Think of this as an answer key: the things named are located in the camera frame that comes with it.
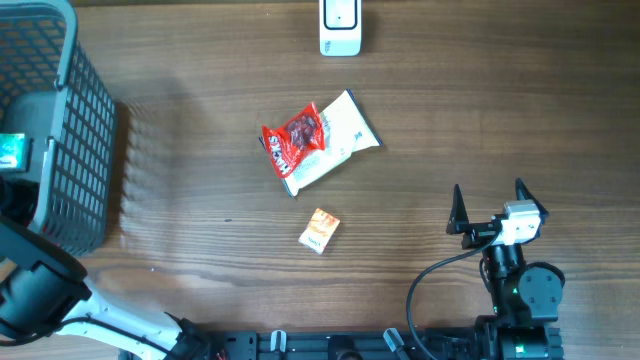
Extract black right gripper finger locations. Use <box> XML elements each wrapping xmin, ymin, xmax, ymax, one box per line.
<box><xmin>515</xmin><ymin>178</ymin><xmax>549</xmax><ymax>218</ymax></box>
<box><xmin>446</xmin><ymin>184</ymin><xmax>470</xmax><ymax>235</ymax></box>

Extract orange small box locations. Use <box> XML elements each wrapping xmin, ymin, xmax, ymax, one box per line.
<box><xmin>298</xmin><ymin>208</ymin><xmax>340</xmax><ymax>255</ymax></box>

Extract white cream snack bag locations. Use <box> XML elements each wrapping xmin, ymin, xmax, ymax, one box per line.
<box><xmin>259</xmin><ymin>89</ymin><xmax>382</xmax><ymax>197</ymax></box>

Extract red candy bag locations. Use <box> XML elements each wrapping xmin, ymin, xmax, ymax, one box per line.
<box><xmin>261</xmin><ymin>102</ymin><xmax>326</xmax><ymax>179</ymax></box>

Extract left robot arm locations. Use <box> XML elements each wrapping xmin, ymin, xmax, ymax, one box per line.
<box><xmin>1</xmin><ymin>180</ymin><xmax>212</xmax><ymax>359</ymax></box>

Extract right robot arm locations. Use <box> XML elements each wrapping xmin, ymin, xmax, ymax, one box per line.
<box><xmin>446</xmin><ymin>179</ymin><xmax>565</xmax><ymax>360</ymax></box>

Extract white barcode scanner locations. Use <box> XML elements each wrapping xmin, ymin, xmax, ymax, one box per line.
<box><xmin>318</xmin><ymin>0</ymin><xmax>362</xmax><ymax>57</ymax></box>

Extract grey plastic mesh basket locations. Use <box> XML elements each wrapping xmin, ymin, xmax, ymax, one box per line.
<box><xmin>1</xmin><ymin>1</ymin><xmax>117</xmax><ymax>256</ymax></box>

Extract teal small box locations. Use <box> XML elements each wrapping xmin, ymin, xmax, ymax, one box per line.
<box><xmin>0</xmin><ymin>133</ymin><xmax>29</xmax><ymax>172</ymax></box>

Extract black right camera cable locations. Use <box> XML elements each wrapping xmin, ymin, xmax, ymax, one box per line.
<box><xmin>405</xmin><ymin>230</ymin><xmax>501</xmax><ymax>360</ymax></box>

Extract black camera cable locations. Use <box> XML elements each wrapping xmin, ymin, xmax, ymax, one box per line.
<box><xmin>405</xmin><ymin>230</ymin><xmax>501</xmax><ymax>360</ymax></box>
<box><xmin>0</xmin><ymin>314</ymin><xmax>176</xmax><ymax>360</ymax></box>

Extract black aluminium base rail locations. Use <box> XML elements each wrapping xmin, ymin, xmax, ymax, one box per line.
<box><xmin>118</xmin><ymin>327</ymin><xmax>566</xmax><ymax>360</ymax></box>

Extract black left camera cable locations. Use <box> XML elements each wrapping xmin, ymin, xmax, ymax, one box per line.
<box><xmin>0</xmin><ymin>314</ymin><xmax>176</xmax><ymax>360</ymax></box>

